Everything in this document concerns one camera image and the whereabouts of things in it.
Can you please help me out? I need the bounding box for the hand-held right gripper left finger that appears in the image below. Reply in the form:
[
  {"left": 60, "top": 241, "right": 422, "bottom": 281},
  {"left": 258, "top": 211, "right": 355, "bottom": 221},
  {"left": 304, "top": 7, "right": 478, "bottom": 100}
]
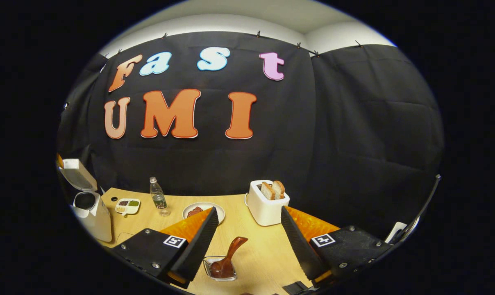
[{"left": 110, "top": 207, "right": 219, "bottom": 289}]

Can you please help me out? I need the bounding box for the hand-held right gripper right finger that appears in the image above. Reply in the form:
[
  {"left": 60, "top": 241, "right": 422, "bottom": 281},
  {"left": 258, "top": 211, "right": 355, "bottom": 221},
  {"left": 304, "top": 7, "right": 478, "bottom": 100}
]
[{"left": 280, "top": 206, "right": 393, "bottom": 287}]

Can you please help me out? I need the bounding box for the metal mesh chopstick holder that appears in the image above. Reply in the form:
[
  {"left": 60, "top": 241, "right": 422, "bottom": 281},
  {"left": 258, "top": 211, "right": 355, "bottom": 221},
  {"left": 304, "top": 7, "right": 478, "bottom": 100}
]
[{"left": 203, "top": 256, "right": 238, "bottom": 282}]

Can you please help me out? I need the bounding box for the brown wooden spoon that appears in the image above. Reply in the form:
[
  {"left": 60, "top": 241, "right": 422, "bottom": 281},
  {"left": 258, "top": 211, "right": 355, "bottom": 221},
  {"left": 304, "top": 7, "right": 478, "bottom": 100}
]
[{"left": 210, "top": 236, "right": 249, "bottom": 278}]

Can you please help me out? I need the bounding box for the white rice cooker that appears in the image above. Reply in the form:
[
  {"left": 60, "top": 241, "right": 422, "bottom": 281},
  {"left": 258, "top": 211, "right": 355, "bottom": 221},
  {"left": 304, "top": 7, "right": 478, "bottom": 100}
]
[{"left": 59, "top": 158, "right": 113, "bottom": 242}]

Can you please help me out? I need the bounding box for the white round plate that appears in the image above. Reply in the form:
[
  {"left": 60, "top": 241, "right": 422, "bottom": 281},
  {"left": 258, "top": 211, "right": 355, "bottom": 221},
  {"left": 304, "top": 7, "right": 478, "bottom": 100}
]
[{"left": 182, "top": 202, "right": 226, "bottom": 224}]

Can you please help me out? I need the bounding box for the white toaster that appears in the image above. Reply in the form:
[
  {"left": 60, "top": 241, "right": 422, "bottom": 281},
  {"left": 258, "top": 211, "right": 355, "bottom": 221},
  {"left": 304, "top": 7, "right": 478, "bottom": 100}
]
[{"left": 246, "top": 180, "right": 290, "bottom": 227}]

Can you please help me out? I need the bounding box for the clear plastic water bottle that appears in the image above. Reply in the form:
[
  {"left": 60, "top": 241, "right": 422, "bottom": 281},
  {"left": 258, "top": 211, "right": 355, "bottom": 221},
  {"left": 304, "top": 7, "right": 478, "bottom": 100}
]
[{"left": 150, "top": 177, "right": 171, "bottom": 217}]

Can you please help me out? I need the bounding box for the white divided bean tray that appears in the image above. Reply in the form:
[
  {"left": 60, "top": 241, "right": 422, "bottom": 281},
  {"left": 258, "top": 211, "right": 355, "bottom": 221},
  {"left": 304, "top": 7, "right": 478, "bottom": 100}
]
[{"left": 115, "top": 198, "right": 141, "bottom": 216}]

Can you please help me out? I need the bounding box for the dark curved bar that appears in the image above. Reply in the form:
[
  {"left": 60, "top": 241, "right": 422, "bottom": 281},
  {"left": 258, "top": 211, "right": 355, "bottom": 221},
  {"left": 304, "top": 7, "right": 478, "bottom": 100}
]
[{"left": 398, "top": 174, "right": 442, "bottom": 245}]

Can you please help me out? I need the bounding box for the thin black cable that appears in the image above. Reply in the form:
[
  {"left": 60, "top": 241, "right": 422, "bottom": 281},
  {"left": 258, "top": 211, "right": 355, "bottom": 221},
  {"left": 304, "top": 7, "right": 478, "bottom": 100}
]
[{"left": 116, "top": 232, "right": 136, "bottom": 247}]

